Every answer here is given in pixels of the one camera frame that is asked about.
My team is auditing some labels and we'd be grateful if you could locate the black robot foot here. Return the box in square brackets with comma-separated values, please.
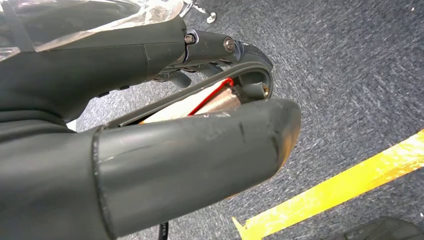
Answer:
[319, 216, 424, 240]

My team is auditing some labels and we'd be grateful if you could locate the yellow floor tape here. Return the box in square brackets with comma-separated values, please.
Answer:
[231, 129, 424, 240]

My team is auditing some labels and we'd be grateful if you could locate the chrome chair base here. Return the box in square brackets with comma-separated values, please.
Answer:
[178, 0, 218, 25]

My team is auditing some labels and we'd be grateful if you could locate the clear plastic hand cover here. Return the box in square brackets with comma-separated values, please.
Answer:
[0, 0, 185, 62]

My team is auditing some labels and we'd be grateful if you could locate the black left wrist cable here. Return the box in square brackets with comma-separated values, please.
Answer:
[157, 221, 170, 240]

